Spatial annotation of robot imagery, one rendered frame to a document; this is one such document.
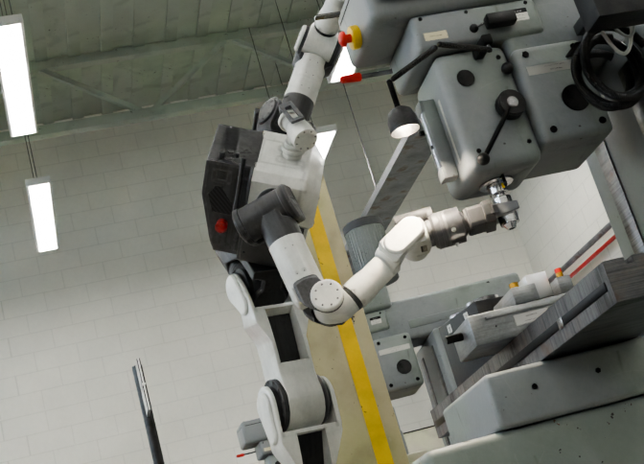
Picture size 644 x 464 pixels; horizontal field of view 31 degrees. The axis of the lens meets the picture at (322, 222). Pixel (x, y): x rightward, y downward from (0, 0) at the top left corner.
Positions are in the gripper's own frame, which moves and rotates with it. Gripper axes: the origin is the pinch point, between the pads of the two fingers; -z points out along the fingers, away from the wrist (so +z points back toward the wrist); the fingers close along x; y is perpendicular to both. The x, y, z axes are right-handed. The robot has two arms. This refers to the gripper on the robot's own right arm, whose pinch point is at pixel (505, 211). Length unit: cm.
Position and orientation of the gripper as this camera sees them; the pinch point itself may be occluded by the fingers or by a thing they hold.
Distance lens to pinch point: 277.4
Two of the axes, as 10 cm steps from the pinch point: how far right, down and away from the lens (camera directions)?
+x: 1.3, 2.9, 9.5
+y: 2.6, 9.1, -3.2
